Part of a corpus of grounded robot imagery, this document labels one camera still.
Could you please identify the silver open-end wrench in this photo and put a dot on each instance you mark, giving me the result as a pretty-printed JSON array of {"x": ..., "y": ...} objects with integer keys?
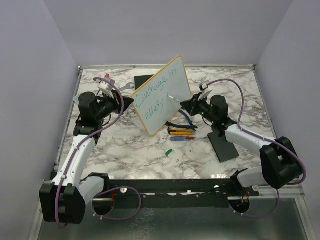
[{"x": 128, "y": 86}]

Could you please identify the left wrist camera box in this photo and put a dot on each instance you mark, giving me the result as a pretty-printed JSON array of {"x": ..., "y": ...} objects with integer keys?
[{"x": 106, "y": 88}]

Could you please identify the yellow framed whiteboard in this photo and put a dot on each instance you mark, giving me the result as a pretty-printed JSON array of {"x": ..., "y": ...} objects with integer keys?
[{"x": 151, "y": 101}]

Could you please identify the small white square device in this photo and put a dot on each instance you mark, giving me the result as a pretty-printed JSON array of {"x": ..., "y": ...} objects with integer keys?
[{"x": 76, "y": 99}]

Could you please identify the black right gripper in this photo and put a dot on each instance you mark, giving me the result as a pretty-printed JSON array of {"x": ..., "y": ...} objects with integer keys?
[{"x": 191, "y": 105}]

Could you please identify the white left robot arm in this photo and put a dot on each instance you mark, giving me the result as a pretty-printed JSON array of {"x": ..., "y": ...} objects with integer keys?
[{"x": 65, "y": 199}]

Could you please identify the yellow utility knife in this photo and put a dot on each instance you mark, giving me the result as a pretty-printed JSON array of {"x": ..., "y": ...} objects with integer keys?
[{"x": 179, "y": 131}]

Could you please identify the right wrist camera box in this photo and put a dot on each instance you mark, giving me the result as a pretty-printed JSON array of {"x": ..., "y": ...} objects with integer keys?
[{"x": 203, "y": 87}]

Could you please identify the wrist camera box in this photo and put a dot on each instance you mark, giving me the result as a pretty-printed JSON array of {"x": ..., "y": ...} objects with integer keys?
[
  {"x": 106, "y": 88},
  {"x": 203, "y": 87}
]

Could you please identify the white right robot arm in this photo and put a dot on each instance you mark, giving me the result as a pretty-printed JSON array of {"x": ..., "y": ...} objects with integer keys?
[{"x": 279, "y": 163}]

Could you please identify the large black network switch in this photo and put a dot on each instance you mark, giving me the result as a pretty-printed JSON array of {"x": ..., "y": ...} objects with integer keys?
[{"x": 140, "y": 80}]

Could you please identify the small black network switch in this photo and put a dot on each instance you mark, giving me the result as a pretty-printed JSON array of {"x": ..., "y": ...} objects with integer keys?
[{"x": 224, "y": 150}]

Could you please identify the white green whiteboard marker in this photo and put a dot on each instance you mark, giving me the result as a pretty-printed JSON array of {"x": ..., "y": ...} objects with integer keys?
[{"x": 173, "y": 98}]

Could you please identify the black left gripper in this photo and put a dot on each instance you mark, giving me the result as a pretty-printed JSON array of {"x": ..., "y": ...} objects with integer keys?
[{"x": 117, "y": 100}]

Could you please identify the green marker cap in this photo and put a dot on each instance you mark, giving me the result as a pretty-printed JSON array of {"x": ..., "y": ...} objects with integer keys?
[{"x": 168, "y": 152}]

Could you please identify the blue red screwdriver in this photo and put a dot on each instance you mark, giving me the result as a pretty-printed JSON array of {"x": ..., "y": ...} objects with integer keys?
[{"x": 186, "y": 138}]

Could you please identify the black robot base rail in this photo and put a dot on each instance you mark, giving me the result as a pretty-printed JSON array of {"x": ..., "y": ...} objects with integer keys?
[{"x": 162, "y": 194}]

